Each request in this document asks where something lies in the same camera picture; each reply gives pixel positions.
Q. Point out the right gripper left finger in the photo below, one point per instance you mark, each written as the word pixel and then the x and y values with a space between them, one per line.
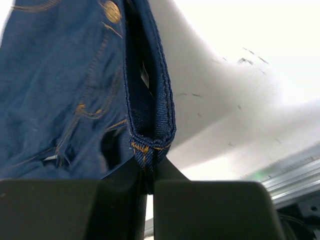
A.
pixel 72 209

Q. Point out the dark blue denim trousers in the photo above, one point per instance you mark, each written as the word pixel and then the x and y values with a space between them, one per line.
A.
pixel 84 87

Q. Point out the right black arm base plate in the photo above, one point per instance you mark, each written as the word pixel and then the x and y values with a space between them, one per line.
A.
pixel 300 218

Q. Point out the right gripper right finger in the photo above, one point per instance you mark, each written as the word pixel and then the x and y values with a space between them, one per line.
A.
pixel 211 210

